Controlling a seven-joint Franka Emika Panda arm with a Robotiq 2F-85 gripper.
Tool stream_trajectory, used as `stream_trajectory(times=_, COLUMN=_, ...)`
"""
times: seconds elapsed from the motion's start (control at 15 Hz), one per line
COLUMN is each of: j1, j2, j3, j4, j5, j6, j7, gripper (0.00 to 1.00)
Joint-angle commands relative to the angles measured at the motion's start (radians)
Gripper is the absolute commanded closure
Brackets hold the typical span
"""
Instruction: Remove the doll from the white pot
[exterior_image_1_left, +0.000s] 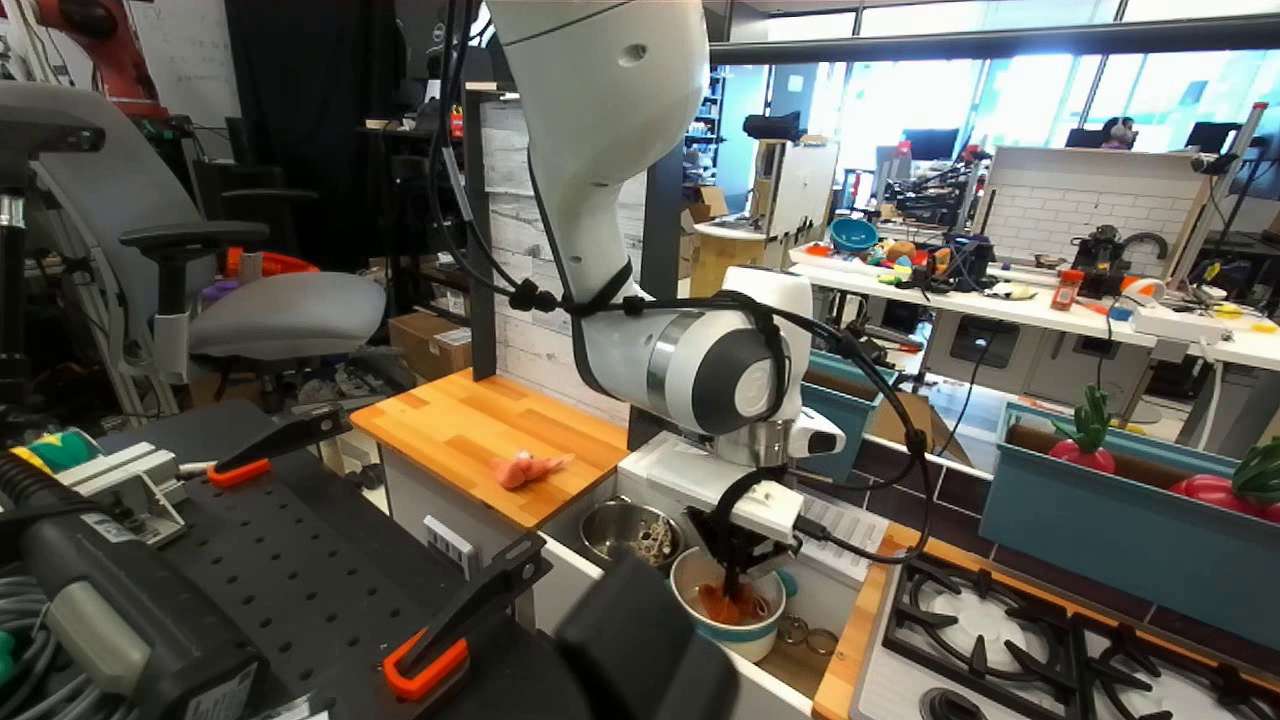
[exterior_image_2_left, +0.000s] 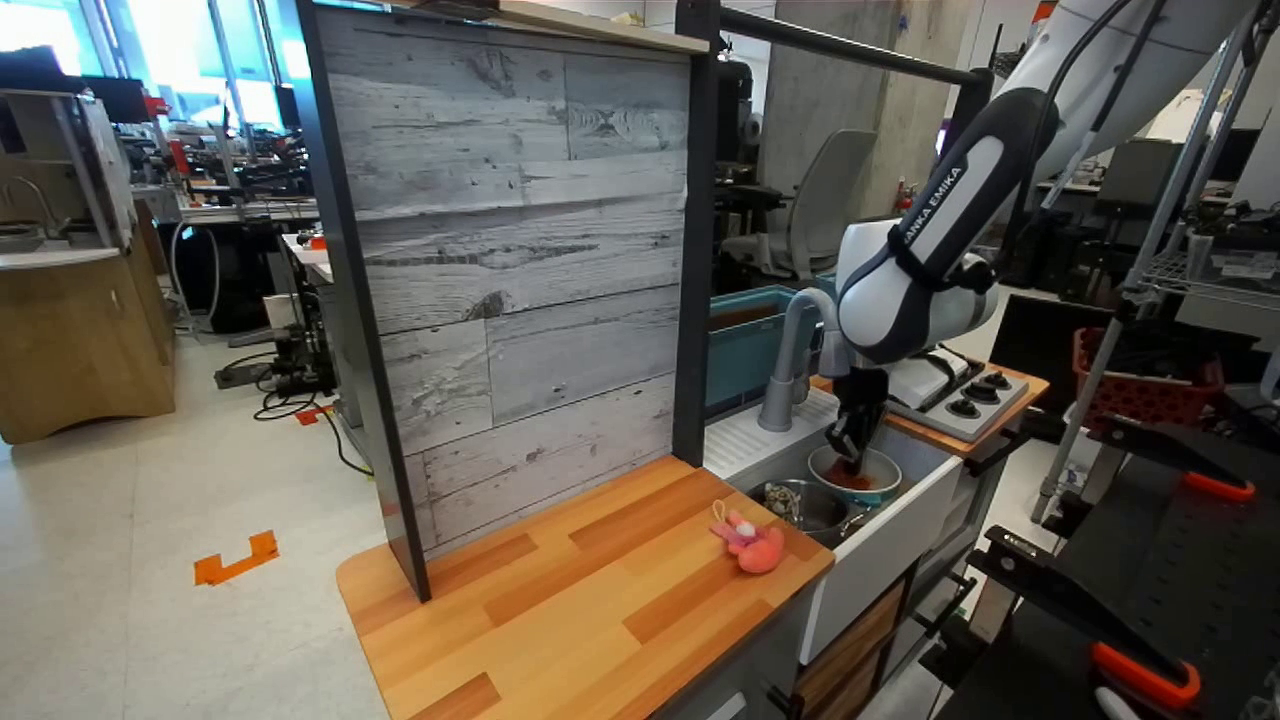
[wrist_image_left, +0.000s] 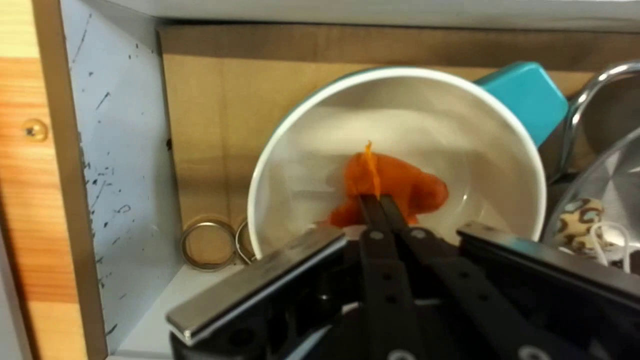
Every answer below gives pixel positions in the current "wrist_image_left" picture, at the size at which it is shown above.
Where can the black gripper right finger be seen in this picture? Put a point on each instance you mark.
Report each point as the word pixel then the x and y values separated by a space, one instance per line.
pixel 480 301

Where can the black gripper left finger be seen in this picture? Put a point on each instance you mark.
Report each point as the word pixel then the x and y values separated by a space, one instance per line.
pixel 387 292

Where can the orange plush doll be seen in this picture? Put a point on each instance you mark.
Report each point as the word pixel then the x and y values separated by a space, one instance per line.
pixel 401 182

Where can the stainless steel pot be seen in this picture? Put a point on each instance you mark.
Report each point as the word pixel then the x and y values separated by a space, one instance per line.
pixel 616 106

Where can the beige patterned plush toy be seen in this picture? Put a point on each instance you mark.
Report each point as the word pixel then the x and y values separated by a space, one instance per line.
pixel 580 221

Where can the white toy kitchen sink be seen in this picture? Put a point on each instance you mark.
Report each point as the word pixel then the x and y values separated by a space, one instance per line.
pixel 126 167

